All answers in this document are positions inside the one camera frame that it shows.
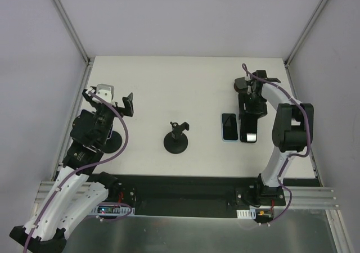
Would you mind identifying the black cased smartphone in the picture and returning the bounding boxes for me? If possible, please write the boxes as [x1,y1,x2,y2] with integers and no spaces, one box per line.
[240,114,258,143]

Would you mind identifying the brown base phone stand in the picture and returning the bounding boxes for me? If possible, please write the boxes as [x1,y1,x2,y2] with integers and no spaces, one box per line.
[234,76,250,94]

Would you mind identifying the light blue smartphone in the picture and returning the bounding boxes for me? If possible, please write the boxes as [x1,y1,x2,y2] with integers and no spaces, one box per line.
[221,113,239,142]

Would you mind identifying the black round base phone stand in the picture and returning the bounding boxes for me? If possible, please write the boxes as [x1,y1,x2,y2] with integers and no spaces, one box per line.
[103,130,123,153]

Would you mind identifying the black clamp phone stand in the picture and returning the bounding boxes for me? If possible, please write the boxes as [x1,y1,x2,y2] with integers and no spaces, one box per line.
[163,121,190,155]

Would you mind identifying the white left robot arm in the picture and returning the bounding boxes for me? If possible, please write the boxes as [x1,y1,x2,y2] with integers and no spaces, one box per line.
[10,84,134,252]

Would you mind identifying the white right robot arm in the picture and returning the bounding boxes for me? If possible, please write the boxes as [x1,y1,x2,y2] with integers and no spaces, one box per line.
[234,70,314,207]

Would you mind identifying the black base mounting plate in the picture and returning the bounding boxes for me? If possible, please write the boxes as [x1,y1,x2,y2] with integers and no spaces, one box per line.
[53,174,321,218]

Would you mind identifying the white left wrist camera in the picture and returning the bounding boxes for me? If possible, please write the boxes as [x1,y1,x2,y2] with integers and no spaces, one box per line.
[87,84,115,104]

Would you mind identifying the aluminium frame post left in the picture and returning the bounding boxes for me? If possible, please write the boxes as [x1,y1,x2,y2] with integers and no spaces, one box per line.
[50,0,92,65]

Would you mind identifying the aluminium frame post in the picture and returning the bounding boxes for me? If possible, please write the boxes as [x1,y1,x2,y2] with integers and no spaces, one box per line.
[50,0,92,65]
[284,0,330,68]

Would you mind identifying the aluminium front rail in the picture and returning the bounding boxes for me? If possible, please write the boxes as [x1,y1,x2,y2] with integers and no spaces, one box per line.
[35,179,341,210]

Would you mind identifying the aluminium frame post right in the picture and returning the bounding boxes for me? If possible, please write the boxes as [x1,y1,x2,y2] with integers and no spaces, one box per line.
[284,0,330,68]

